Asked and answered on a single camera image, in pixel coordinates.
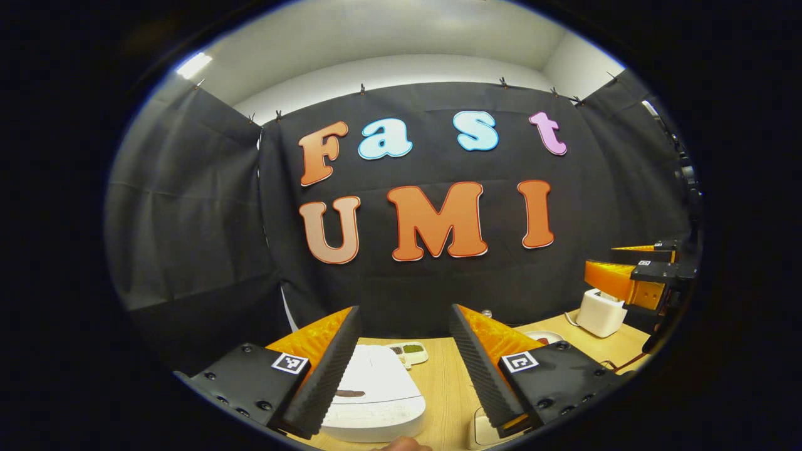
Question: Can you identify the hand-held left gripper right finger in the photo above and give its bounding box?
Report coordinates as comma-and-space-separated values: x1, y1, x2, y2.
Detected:
449, 304, 633, 438

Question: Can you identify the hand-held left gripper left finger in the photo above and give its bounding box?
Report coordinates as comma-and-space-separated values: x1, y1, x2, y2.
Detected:
175, 305, 363, 439

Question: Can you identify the white rice cooker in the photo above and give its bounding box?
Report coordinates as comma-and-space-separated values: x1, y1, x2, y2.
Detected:
320, 345, 427, 443

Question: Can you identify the white toaster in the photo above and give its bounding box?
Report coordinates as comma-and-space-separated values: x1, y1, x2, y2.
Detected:
575, 288, 628, 339

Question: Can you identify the white divided condiment dish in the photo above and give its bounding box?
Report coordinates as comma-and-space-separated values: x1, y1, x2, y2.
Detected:
385, 341, 430, 370

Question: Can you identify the black backdrop cloth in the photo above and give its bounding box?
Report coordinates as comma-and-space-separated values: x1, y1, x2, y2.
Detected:
103, 69, 702, 370

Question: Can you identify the ceiling light panel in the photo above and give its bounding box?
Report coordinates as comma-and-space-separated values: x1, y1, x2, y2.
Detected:
177, 53, 212, 80

